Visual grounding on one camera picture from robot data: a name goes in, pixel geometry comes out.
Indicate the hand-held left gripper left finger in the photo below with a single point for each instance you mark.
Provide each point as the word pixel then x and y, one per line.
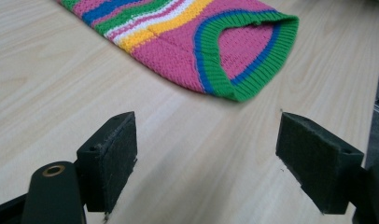
pixel 111 161

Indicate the striped knit garment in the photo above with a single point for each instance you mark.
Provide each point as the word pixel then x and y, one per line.
pixel 184 40

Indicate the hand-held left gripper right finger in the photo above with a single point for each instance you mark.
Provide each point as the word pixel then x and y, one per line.
pixel 315 161

